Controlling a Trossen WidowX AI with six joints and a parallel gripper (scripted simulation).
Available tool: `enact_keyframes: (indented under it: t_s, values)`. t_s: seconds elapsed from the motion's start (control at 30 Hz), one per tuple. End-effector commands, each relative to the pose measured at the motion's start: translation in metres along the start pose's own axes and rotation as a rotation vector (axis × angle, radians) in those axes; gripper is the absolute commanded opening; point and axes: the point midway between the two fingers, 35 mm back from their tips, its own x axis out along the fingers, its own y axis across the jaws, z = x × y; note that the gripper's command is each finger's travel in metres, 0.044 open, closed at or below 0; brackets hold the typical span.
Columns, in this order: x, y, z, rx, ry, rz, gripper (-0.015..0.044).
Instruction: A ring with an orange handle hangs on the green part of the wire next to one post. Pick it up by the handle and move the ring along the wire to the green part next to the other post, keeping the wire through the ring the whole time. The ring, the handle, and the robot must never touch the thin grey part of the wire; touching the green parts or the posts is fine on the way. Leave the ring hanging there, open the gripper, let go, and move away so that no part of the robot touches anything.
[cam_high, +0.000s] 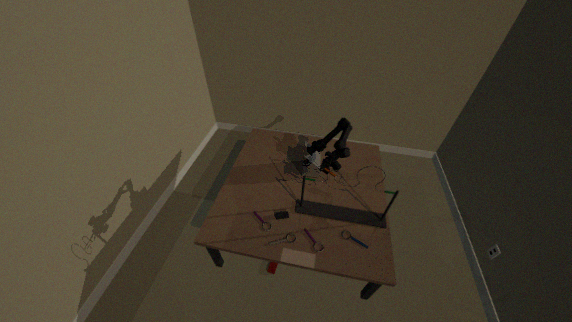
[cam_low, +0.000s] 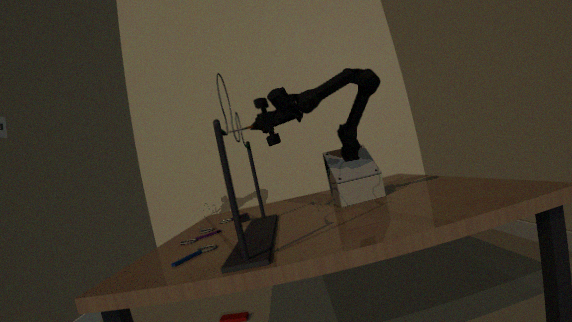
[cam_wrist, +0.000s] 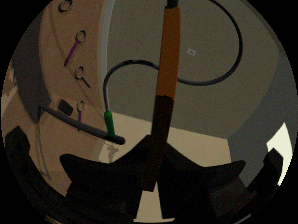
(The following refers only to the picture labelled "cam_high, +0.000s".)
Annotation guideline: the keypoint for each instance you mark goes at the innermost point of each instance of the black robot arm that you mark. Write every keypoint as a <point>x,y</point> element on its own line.
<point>340,145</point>

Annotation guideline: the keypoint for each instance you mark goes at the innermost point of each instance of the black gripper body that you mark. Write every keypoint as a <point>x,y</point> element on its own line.
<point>330,157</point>

